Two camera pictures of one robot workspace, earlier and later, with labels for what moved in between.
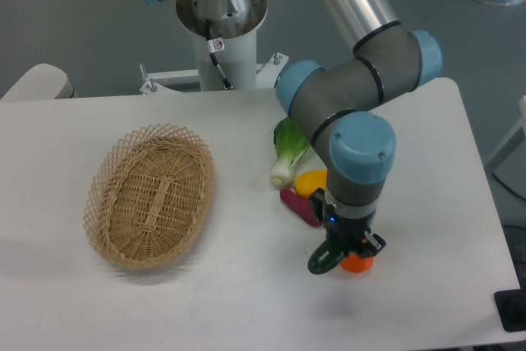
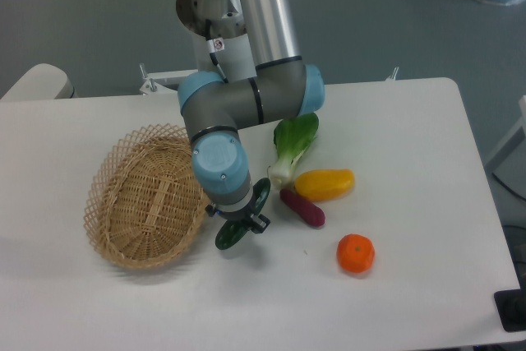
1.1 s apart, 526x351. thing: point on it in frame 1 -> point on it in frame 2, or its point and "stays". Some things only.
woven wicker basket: x=149 y=197 stays
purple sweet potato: x=300 y=205 stays
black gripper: x=347 y=233 -> x=259 y=223
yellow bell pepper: x=307 y=182 stays
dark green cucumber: x=324 y=258 -> x=232 y=232
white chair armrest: x=41 y=81 stays
